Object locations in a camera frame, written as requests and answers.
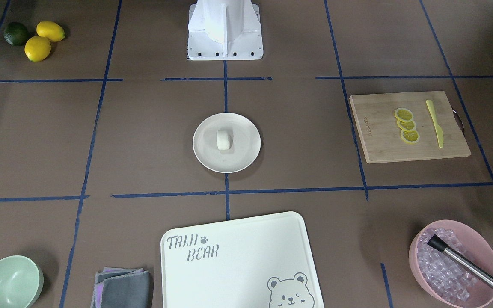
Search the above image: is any cream bear tray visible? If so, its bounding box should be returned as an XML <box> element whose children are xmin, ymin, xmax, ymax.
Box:
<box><xmin>160</xmin><ymin>212</ymin><xmax>324</xmax><ymax>308</ymax></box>

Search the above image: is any top lemon slice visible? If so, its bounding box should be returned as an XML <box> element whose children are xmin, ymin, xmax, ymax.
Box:
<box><xmin>394</xmin><ymin>107</ymin><xmax>413</xmax><ymax>123</ymax></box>

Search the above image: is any clear ice cubes pile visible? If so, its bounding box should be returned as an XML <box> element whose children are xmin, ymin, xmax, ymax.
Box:
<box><xmin>416</xmin><ymin>227</ymin><xmax>479</xmax><ymax>305</ymax></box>

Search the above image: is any cream round plate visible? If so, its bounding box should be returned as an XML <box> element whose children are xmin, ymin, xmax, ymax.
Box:
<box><xmin>193</xmin><ymin>113</ymin><xmax>261</xmax><ymax>173</ymax></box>

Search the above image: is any yellow lemon near edge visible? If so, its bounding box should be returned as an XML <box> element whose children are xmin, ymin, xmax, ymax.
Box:
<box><xmin>36</xmin><ymin>20</ymin><xmax>66</xmax><ymax>41</ymax></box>

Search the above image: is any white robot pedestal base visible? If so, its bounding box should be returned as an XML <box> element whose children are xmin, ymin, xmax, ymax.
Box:
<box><xmin>187</xmin><ymin>0</ymin><xmax>264</xmax><ymax>61</ymax></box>

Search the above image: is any green bowl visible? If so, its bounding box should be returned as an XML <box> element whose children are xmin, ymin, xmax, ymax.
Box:
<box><xmin>0</xmin><ymin>255</ymin><xmax>44</xmax><ymax>308</ymax></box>

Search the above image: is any pink bowl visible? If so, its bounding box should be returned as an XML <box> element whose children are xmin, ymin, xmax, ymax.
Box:
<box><xmin>409</xmin><ymin>220</ymin><xmax>493</xmax><ymax>308</ymax></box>

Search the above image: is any bamboo cutting board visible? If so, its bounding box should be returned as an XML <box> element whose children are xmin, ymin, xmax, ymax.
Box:
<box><xmin>349</xmin><ymin>90</ymin><xmax>471</xmax><ymax>163</ymax></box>

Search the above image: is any lemon slice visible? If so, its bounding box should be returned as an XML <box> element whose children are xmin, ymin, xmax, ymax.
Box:
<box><xmin>397</xmin><ymin>120</ymin><xmax>417</xmax><ymax>131</ymax></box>
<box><xmin>400</xmin><ymin>130</ymin><xmax>420</xmax><ymax>144</ymax></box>
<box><xmin>394</xmin><ymin>107</ymin><xmax>413</xmax><ymax>123</ymax></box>

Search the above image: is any middle lemon slice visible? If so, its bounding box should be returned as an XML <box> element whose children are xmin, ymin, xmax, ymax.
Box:
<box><xmin>397</xmin><ymin>120</ymin><xmax>417</xmax><ymax>131</ymax></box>

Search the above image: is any bottom lemon slice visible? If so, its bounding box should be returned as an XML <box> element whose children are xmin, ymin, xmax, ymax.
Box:
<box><xmin>400</xmin><ymin>130</ymin><xmax>420</xmax><ymax>144</ymax></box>

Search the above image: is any yellow plastic knife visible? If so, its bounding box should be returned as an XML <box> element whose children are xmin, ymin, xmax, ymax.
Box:
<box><xmin>426</xmin><ymin>100</ymin><xmax>444</xmax><ymax>148</ymax></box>

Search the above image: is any folded grey purple cloth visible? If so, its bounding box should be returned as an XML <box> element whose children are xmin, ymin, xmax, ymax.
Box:
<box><xmin>90</xmin><ymin>267</ymin><xmax>151</xmax><ymax>308</ymax></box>

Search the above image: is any metal black-tipped muddler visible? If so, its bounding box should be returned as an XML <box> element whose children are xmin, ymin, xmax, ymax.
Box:
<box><xmin>427</xmin><ymin>235</ymin><xmax>493</xmax><ymax>289</ymax></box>

